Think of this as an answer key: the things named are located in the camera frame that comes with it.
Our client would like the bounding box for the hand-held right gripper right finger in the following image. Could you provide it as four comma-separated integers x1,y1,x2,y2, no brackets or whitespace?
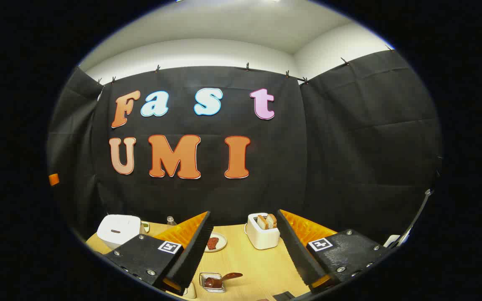
276,209,392,293

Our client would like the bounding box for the black backdrop cloth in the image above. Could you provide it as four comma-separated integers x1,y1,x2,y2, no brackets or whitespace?
48,50,442,243

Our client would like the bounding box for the metal wire chopstick holder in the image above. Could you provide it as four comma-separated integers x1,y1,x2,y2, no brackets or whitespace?
199,272,227,293

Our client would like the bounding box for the white toaster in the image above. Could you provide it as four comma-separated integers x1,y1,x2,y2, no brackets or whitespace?
245,213,281,250

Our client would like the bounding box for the white rice cooker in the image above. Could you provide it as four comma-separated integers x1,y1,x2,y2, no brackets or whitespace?
97,214,142,250

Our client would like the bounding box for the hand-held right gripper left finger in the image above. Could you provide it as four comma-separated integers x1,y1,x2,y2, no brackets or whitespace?
103,211,215,296

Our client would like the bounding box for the dark wooden spoon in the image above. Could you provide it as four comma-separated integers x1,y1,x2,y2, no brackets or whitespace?
205,273,244,289

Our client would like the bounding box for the white oval plate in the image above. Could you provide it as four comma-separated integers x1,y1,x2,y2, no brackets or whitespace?
205,232,228,253

